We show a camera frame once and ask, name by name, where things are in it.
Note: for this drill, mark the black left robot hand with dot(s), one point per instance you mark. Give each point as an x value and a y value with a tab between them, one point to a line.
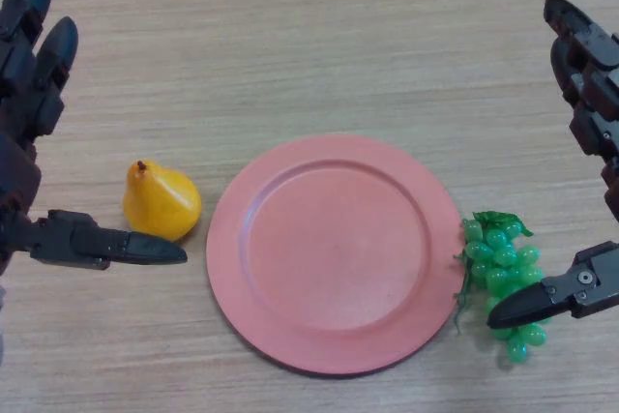
29	94

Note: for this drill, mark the green grape bunch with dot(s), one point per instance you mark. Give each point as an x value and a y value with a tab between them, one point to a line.
503	258

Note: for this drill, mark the yellow pear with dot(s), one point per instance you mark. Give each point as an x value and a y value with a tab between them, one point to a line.
159	205

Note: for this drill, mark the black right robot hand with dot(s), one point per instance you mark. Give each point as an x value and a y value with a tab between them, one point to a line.
595	108

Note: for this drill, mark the pink round plate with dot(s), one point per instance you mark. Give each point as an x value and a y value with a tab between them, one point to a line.
333	253

